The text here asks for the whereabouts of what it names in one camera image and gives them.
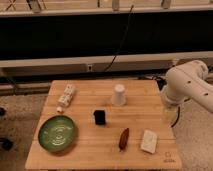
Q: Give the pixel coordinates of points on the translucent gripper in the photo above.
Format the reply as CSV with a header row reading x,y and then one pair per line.
x,y
169,114

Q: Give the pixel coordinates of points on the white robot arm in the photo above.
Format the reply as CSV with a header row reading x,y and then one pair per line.
x,y
186,81

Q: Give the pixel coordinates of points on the black eraser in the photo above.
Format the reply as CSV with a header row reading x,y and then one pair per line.
x,y
99,117

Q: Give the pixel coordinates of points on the green ceramic plate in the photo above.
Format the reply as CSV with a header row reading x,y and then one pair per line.
x,y
57,133

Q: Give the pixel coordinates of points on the white rectangular sponge block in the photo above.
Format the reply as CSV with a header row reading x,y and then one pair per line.
x,y
149,141

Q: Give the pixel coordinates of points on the brown sausage toy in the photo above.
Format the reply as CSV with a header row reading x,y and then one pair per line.
x,y
123,139

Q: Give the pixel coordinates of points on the wooden table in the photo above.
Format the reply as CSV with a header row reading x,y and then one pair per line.
x,y
97,146

